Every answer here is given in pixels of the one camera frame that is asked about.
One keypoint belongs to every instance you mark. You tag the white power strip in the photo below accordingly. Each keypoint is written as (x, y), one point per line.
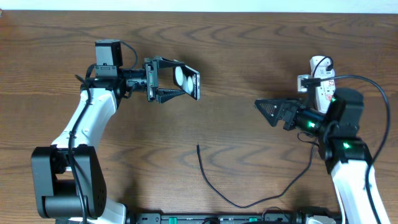
(325, 91)

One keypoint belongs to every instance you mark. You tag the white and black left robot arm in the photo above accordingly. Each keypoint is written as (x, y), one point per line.
(68, 181)

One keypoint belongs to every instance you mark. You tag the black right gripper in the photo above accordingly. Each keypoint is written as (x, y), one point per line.
(293, 105)

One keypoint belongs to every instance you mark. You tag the black Samsung Galaxy smartphone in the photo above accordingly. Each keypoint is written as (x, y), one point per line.
(188, 80)

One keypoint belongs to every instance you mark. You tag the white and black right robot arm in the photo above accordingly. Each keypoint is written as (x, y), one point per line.
(346, 156)

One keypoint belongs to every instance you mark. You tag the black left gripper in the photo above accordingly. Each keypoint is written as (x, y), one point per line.
(165, 63)

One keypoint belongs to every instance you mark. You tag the white charger plug adapter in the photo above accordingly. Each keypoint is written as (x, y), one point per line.
(318, 62)

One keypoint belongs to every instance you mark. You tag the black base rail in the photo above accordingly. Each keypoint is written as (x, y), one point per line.
(269, 217)

